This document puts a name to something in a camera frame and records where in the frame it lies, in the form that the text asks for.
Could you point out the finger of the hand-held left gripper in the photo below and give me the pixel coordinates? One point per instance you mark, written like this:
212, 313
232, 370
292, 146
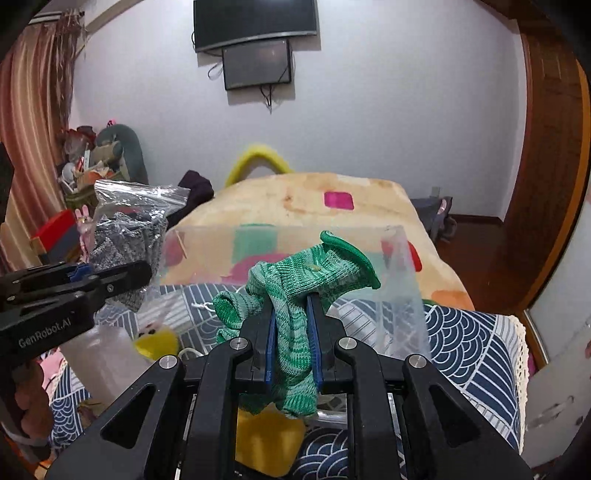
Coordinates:
127, 277
46, 277

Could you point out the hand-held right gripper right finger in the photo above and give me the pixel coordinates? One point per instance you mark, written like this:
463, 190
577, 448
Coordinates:
314, 344

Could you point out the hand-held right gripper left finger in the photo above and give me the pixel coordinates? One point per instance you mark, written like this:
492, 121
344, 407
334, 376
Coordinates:
270, 344

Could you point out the grey knit gloves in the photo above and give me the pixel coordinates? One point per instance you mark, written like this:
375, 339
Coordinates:
134, 240

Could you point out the green knit glove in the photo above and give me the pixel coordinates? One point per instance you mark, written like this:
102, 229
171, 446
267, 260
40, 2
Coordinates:
295, 286

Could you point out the clear zip bag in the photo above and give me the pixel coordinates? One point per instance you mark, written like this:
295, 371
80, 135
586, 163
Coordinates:
134, 198

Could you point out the large clear plastic bag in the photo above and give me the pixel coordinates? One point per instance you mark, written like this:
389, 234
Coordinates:
401, 300

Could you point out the person's left hand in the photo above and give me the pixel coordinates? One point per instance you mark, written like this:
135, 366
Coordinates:
30, 401

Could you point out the red box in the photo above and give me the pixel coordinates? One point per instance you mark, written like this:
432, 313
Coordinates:
55, 230

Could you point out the pink rabbit toy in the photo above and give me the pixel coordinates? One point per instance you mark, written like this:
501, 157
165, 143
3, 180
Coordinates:
84, 228

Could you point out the yellow plush toy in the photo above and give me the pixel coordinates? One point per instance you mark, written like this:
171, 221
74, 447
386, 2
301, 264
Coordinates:
154, 341

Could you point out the dark purple cloth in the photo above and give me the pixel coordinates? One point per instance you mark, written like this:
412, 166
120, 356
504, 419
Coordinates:
196, 189

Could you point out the pile of toys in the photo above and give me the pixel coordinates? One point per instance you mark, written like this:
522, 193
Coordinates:
85, 170

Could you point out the green plush toy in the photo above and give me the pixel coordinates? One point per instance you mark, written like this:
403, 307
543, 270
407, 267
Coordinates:
131, 147

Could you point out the striped orange curtain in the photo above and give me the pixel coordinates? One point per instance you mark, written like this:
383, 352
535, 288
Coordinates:
32, 138

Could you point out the beige blanket with coloured squares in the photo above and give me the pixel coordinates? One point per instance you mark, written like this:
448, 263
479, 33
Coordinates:
323, 203

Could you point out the navy wave pattern blanket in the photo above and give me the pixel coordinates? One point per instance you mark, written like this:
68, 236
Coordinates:
471, 350

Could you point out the yellow fuzzy arch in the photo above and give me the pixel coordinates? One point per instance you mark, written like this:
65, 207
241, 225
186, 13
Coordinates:
251, 154

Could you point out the grey backpack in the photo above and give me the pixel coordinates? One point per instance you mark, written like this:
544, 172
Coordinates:
436, 217

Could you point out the white board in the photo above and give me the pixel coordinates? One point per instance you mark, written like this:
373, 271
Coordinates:
558, 369

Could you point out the small black monitor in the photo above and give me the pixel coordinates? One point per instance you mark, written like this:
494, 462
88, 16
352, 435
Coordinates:
256, 64

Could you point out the brown wooden door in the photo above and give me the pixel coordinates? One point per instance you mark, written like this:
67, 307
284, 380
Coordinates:
549, 175

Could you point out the black wall television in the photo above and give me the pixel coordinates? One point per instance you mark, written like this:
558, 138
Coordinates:
254, 21

